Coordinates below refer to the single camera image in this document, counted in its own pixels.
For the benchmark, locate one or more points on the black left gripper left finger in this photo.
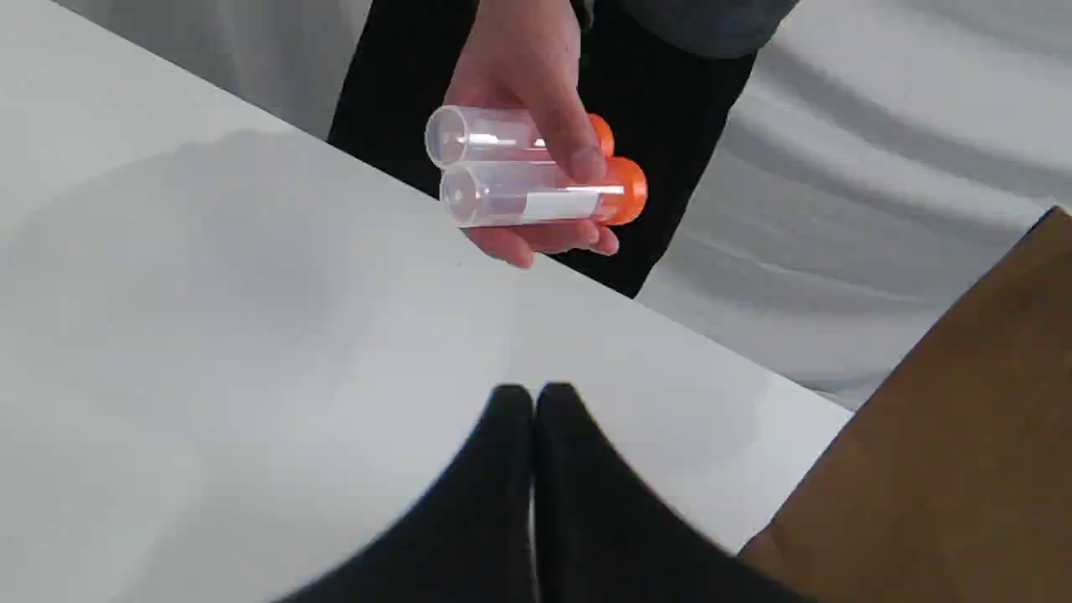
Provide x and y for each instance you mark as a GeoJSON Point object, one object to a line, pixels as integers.
{"type": "Point", "coordinates": [467, 538]}

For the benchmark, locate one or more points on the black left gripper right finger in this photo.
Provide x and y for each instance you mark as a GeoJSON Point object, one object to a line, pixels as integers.
{"type": "Point", "coordinates": [603, 535]}

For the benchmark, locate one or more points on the clear vial orange cap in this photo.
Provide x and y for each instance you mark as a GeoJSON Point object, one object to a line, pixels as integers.
{"type": "Point", "coordinates": [458, 134]}
{"type": "Point", "coordinates": [493, 194]}

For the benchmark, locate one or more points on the brown paper bag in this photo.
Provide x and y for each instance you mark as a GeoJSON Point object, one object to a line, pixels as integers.
{"type": "Point", "coordinates": [952, 483]}

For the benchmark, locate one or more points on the person's dark clothed torso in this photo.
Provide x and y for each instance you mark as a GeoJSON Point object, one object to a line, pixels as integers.
{"type": "Point", "coordinates": [665, 74]}

